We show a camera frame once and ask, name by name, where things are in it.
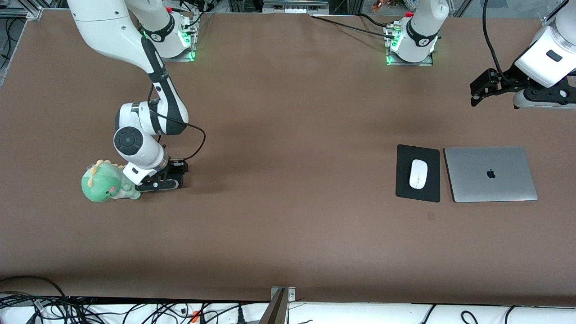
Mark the metal rail bracket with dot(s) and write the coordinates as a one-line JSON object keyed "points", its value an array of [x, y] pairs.
{"points": [[294, 5]]}

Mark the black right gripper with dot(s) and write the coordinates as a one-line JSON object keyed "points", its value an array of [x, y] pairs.
{"points": [[173, 167]]}

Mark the metal camera post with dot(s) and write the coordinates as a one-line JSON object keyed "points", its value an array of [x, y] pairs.
{"points": [[275, 310]]}

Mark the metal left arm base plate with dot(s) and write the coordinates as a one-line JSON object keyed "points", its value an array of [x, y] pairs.
{"points": [[409, 63]]}

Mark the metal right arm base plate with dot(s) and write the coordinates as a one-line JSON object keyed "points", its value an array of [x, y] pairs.
{"points": [[177, 57]]}

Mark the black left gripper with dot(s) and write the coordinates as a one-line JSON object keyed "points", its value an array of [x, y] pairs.
{"points": [[506, 81]]}

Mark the silver closed laptop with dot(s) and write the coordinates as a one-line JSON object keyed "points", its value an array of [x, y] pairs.
{"points": [[490, 173]]}

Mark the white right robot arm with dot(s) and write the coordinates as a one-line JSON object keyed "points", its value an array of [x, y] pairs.
{"points": [[103, 27]]}

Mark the green dinosaur plush toy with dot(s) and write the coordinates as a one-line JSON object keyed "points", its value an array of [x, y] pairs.
{"points": [[105, 184]]}

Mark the metal post bracket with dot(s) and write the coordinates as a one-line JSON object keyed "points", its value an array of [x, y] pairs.
{"points": [[291, 293]]}

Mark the white computer mouse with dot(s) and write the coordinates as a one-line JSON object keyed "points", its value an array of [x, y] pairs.
{"points": [[418, 174]]}

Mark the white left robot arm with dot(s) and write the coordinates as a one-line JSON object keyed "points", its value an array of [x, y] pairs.
{"points": [[420, 27]]}

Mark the black mouse pad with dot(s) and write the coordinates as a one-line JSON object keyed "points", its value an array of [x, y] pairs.
{"points": [[402, 180]]}

